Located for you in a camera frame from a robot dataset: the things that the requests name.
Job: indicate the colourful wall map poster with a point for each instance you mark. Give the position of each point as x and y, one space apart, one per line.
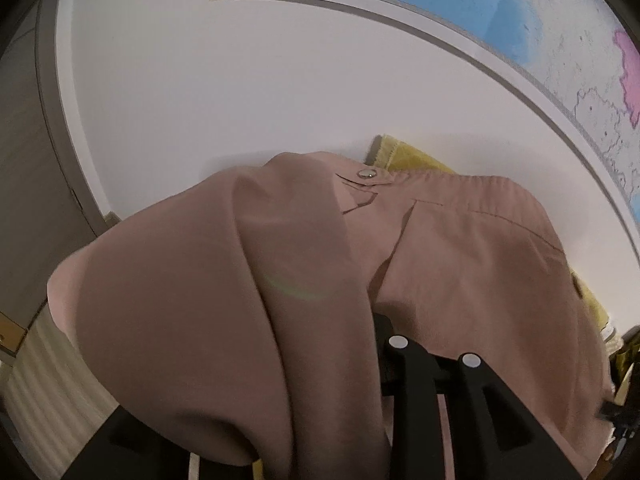
475 0

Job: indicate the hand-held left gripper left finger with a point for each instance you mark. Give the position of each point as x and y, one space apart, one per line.
125 440

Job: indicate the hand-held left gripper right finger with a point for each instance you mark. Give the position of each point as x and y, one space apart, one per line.
400 370

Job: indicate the brown cardboard box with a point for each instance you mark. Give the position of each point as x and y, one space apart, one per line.
10 332

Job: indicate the olive green garment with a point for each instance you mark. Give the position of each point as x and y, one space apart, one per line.
627 360

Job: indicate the white striped bed sheet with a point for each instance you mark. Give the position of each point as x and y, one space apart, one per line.
30 385

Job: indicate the pink pants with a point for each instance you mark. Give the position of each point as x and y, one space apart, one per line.
200 310

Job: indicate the yellow-green blanket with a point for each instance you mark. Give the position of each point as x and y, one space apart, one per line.
405 157

